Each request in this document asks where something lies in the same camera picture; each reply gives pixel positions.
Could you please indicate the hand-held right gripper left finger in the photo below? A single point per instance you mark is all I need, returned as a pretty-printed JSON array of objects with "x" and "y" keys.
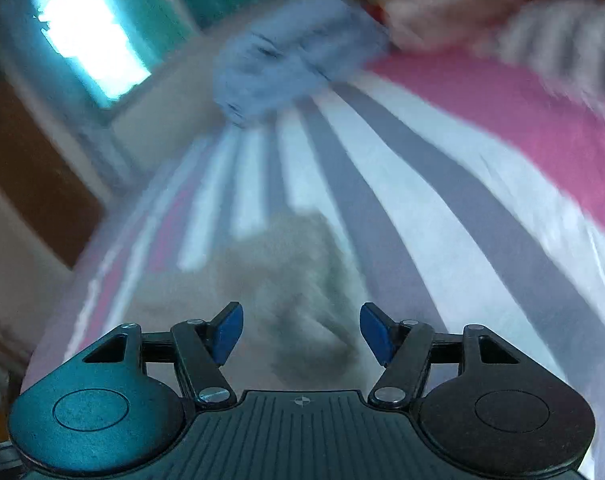
[{"x": 227, "y": 331}]

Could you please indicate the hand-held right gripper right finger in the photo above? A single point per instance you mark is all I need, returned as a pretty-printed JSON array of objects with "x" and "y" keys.
[{"x": 375, "y": 333}]

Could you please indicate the grey pants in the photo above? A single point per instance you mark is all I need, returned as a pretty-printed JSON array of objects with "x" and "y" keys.
[{"x": 282, "y": 270}]

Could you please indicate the bed with striped sheet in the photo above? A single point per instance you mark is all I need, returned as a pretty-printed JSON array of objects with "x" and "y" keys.
[{"x": 432, "y": 200}]

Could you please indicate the wooden chair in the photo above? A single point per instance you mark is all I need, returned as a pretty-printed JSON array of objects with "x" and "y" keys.
[{"x": 0, "y": 352}]

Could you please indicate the brown wooden door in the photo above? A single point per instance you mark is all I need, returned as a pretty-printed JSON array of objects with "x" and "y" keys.
[{"x": 27, "y": 180}]

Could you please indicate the folded light blue duvet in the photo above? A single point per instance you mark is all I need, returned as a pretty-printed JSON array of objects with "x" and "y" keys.
[{"x": 292, "y": 65}]

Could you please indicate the window with green glass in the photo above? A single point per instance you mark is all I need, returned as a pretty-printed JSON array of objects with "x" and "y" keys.
[{"x": 97, "y": 30}]

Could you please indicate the folded pale pink quilt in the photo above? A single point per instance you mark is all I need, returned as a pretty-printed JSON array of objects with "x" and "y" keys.
[{"x": 447, "y": 12}]

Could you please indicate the striped pillow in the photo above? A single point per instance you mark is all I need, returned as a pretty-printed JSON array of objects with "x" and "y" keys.
[{"x": 562, "y": 45}]

